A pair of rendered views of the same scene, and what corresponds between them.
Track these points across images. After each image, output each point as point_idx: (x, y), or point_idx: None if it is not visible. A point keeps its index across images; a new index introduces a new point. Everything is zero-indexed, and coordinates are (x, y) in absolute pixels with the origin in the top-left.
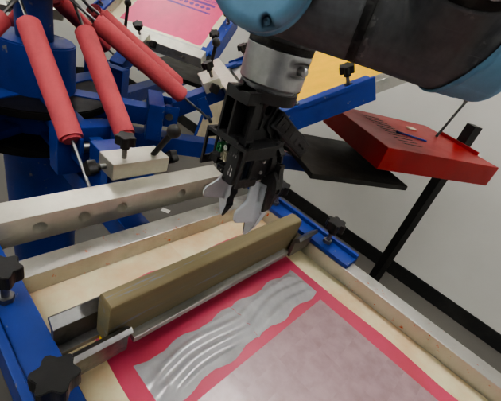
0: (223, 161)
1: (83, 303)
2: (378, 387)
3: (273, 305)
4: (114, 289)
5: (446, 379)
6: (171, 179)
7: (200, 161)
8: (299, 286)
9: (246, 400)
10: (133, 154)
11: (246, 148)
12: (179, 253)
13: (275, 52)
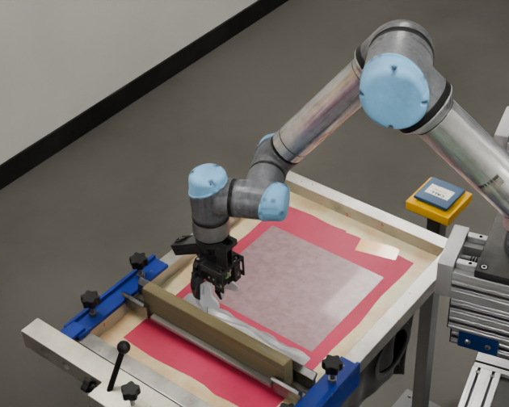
0: (228, 277)
1: (283, 383)
2: (260, 265)
3: (217, 316)
4: (279, 361)
5: (241, 229)
6: (123, 381)
7: (224, 292)
8: (191, 301)
9: (292, 325)
10: (122, 400)
11: (239, 256)
12: (184, 383)
13: (229, 218)
